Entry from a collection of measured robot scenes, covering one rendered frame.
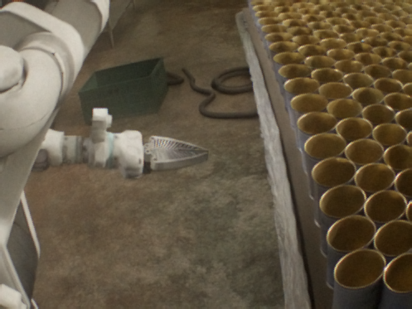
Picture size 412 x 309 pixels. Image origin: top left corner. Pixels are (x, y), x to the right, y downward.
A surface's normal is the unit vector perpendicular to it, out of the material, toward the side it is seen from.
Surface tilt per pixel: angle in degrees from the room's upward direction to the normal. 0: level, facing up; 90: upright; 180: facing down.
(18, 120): 103
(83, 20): 90
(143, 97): 90
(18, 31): 90
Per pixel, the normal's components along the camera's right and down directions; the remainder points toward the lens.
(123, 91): -0.11, 0.51
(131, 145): 0.26, -0.77
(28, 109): 0.83, 0.27
